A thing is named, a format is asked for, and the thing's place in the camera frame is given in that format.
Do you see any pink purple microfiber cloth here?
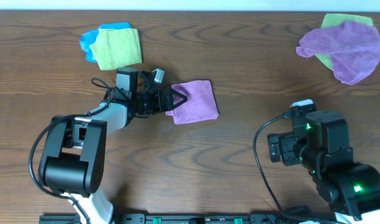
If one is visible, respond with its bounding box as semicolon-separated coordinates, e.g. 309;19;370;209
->
165;80;219;124

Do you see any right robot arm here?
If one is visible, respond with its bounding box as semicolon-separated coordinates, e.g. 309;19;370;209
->
267;100;380;221

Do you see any folded green cloth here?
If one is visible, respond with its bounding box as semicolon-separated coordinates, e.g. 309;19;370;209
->
90;28;143;70

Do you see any right black cable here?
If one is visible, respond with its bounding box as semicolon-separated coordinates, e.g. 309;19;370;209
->
252;113;346;224

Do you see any dark purple crumpled cloth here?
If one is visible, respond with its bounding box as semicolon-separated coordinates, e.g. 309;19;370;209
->
296;21;380;85

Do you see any blue cloth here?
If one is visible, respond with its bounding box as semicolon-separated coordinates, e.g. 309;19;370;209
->
80;22;132;63

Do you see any light green cloth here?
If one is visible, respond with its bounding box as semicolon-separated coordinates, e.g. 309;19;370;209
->
315;13;373;70

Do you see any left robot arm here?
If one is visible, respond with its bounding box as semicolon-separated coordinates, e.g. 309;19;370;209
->
28;67;188;223

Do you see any black cable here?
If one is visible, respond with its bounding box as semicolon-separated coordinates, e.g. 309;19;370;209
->
252;113;346;224
28;77;116;224

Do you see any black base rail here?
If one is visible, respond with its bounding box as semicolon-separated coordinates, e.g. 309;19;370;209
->
39;212;337;224

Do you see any left black cable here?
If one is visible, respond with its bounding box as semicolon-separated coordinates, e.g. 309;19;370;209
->
28;77;116;224

